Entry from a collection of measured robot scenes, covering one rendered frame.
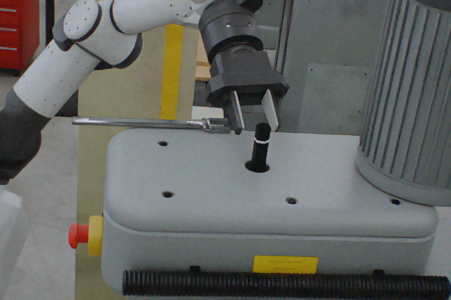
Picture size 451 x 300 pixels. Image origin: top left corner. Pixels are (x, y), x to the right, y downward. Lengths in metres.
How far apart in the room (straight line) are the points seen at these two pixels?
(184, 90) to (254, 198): 1.93
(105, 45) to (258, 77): 0.35
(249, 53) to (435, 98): 0.29
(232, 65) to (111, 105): 1.86
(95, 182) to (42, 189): 1.54
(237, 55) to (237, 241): 0.29
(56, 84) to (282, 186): 0.52
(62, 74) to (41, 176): 3.37
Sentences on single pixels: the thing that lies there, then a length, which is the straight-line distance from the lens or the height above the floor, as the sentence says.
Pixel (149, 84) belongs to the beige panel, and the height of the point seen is 1.24.
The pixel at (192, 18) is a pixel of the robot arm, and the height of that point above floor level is 2.02.
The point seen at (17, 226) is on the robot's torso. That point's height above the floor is 1.60.
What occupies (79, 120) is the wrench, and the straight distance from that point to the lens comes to 1.27.
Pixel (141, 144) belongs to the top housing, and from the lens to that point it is 1.22.
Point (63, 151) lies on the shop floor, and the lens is 5.11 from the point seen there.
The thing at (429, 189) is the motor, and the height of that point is 1.92.
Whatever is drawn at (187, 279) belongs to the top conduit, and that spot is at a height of 1.80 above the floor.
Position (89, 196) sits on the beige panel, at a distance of 3.24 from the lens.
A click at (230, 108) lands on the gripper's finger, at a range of 1.19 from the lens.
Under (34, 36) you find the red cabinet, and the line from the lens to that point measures 6.25.
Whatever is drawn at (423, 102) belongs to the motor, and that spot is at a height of 2.04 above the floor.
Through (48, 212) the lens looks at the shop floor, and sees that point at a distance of 4.52.
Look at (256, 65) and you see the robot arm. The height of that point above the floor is 2.01.
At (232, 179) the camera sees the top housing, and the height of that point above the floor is 1.89.
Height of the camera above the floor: 2.47
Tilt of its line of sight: 28 degrees down
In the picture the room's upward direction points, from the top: 7 degrees clockwise
